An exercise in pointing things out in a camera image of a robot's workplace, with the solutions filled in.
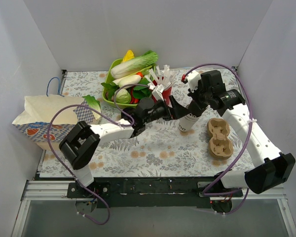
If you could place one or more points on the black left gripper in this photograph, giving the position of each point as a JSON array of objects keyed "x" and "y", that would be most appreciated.
[{"x": 167, "y": 111}]

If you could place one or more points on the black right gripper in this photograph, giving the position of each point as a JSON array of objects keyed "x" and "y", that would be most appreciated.
[{"x": 196, "y": 108}]

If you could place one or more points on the stack of white paper cups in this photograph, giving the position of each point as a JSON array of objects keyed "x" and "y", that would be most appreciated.
[{"x": 186, "y": 123}]

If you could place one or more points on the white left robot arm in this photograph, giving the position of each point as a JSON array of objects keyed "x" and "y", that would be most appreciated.
[{"x": 82, "y": 141}]

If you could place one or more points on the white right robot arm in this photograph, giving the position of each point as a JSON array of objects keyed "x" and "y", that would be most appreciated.
[{"x": 271, "y": 166}]

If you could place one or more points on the patterned paper takeout bag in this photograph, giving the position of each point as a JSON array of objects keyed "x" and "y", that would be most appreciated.
[{"x": 53, "y": 116}]

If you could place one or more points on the red straw holder cup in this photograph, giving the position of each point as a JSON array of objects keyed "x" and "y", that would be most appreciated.
[{"x": 166, "y": 95}]

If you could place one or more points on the white wrapped straw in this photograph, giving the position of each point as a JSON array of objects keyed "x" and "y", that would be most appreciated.
[{"x": 166, "y": 73}]

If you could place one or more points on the floral table mat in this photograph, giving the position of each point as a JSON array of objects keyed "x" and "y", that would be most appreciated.
[{"x": 161, "y": 150}]

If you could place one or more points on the brown cardboard cup carrier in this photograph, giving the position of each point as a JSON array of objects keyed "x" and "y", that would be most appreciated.
[{"x": 219, "y": 146}]

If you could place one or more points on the toy white radish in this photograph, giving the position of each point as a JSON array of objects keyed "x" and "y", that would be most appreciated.
[{"x": 129, "y": 81}]

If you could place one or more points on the toy round green cabbage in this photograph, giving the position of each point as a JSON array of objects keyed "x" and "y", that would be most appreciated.
[{"x": 123, "y": 96}]

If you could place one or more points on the toy napa cabbage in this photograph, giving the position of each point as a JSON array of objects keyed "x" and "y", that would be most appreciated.
[{"x": 134, "y": 65}]

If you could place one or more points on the toy yellow corn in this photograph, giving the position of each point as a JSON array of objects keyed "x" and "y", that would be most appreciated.
[{"x": 128, "y": 56}]

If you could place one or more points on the green vegetable basket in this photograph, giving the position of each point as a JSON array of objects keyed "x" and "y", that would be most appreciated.
[{"x": 128, "y": 90}]

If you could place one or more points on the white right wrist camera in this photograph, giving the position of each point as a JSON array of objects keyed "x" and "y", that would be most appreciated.
[{"x": 192, "y": 80}]

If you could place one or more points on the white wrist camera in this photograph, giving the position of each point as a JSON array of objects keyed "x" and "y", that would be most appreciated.
[
  {"x": 157, "y": 91},
  {"x": 192, "y": 80}
]

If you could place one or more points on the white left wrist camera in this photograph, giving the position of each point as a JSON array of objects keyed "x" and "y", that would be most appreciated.
[{"x": 157, "y": 91}]

